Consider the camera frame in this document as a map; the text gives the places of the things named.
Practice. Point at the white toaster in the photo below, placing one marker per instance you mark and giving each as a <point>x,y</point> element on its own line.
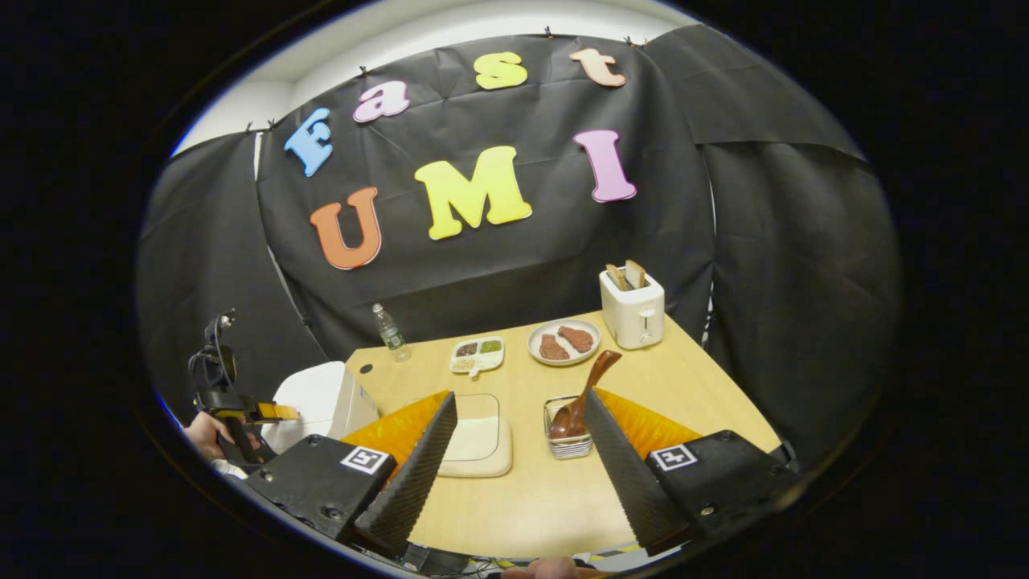
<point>633,318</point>

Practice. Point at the white round plate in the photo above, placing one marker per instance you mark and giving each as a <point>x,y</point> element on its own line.
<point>537,327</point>

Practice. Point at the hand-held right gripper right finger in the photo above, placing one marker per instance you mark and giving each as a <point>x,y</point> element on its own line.
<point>627,482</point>

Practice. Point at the clear box of rice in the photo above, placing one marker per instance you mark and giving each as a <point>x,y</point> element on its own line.
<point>478,442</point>

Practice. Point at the toast slice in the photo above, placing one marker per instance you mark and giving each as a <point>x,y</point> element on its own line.
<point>616,277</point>
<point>635,273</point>

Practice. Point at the brown meat piece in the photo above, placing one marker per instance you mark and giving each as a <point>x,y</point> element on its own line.
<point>554,347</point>
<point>576,338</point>

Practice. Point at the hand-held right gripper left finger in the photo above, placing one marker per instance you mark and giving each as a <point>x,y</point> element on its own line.
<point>410,482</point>

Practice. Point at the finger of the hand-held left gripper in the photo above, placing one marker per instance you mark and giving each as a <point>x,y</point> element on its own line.
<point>275,412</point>

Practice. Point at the white rice cooker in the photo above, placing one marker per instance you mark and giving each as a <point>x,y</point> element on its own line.
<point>313,394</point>

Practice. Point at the clear water bottle green label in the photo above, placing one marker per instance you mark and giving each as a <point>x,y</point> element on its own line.
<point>391,334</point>

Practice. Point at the black backdrop cloth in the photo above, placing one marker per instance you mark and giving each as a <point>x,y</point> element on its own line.
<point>498,273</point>

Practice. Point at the brown wooden spoon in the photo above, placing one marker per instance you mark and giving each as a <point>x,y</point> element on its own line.
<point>599,374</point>

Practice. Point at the white divided grain tray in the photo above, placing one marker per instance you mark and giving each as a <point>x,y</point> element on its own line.
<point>478,354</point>

